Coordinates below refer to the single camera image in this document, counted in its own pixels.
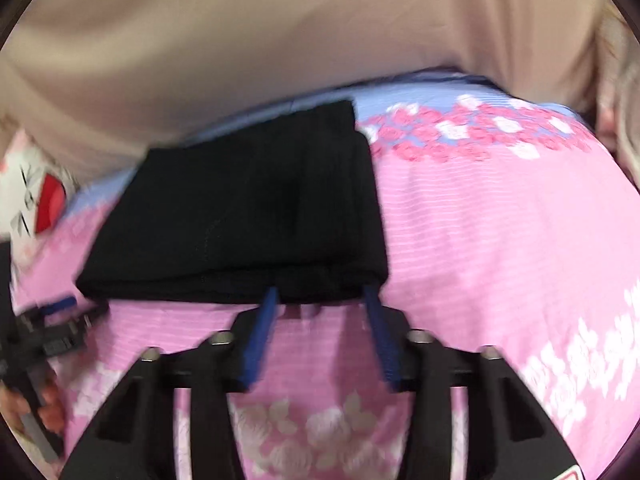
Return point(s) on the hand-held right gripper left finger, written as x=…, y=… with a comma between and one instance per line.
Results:
x=257, y=345

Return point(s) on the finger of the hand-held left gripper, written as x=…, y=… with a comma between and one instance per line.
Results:
x=90, y=317
x=60, y=305

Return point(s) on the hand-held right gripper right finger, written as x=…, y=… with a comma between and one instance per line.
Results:
x=382, y=340

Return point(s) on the black pants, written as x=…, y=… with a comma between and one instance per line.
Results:
x=250, y=210

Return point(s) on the person's left hand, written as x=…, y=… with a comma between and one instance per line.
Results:
x=52, y=405

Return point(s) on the white cat face pillow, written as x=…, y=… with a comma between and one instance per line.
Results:
x=25, y=195

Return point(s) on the pink floral bed sheet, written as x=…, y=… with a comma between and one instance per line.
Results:
x=475, y=260

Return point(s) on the beige fabric headboard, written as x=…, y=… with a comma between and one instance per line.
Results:
x=250, y=35

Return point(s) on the beige fuzzy cloth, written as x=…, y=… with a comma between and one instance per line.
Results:
x=617, y=85

